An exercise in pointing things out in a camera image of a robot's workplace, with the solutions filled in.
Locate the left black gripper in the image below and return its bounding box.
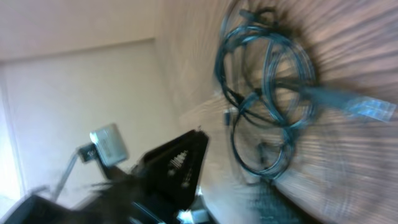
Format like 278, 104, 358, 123
102, 129, 215, 224

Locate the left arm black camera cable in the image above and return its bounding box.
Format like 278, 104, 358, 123
49, 149, 81, 202

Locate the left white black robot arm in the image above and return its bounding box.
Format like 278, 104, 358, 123
5, 129, 209, 223

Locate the black USB cable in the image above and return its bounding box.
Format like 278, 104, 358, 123
213, 7, 397, 181

